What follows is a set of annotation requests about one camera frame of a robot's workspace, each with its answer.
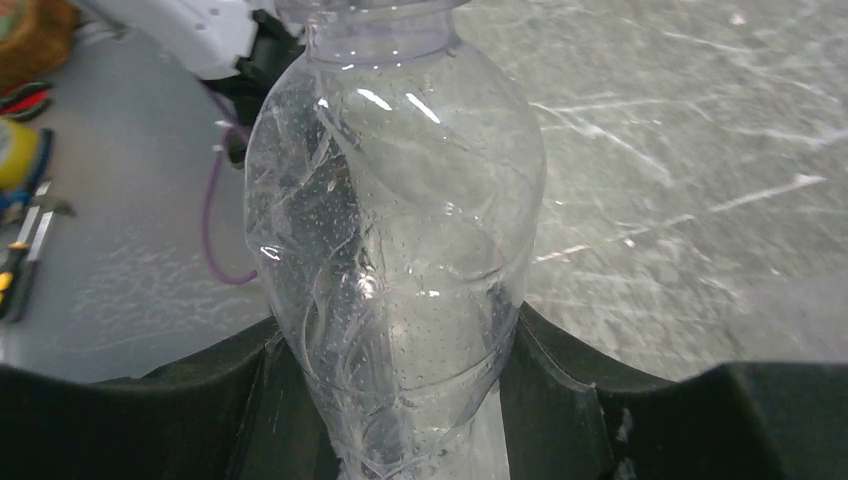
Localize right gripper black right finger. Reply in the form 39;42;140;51
500;305;847;479

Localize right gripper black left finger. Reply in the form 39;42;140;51
1;319;338;479

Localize clear plastic bottle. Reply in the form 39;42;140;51
245;1;546;479

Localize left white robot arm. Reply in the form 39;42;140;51
72;0;303;168

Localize yellow tape roll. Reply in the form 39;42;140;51
1;117;54;194

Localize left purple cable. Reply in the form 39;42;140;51
200;86;260;287

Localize red handled pliers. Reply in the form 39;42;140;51
1;81;53;123

